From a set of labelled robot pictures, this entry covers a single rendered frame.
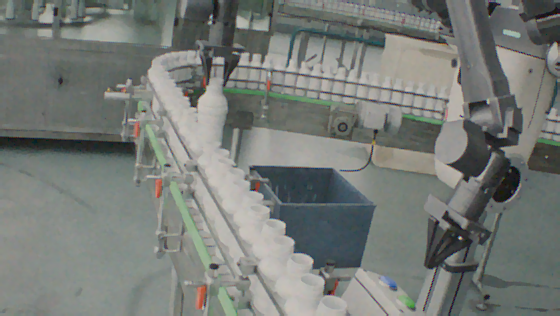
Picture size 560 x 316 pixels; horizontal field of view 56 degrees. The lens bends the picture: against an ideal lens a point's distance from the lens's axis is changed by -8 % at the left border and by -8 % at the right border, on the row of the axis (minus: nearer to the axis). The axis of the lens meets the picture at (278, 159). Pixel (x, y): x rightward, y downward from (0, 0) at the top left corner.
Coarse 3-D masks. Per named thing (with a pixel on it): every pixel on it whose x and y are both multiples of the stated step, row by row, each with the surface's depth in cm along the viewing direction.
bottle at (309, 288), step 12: (300, 276) 80; (312, 276) 81; (300, 288) 79; (312, 288) 78; (288, 300) 81; (300, 300) 79; (312, 300) 78; (288, 312) 79; (300, 312) 78; (312, 312) 78
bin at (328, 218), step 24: (264, 168) 189; (288, 168) 192; (312, 168) 195; (264, 192) 173; (288, 192) 196; (312, 192) 199; (336, 192) 195; (360, 192) 180; (288, 216) 163; (312, 216) 165; (336, 216) 168; (360, 216) 171; (312, 240) 168; (336, 240) 171; (360, 240) 175; (312, 264) 172; (336, 264) 175; (360, 264) 178
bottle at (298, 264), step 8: (296, 256) 86; (304, 256) 86; (288, 264) 85; (296, 264) 83; (304, 264) 83; (288, 272) 84; (296, 272) 84; (304, 272) 84; (280, 280) 86; (288, 280) 84; (296, 280) 84; (280, 288) 84; (288, 288) 84; (280, 296) 84; (288, 296) 84; (272, 304) 87; (272, 312) 87
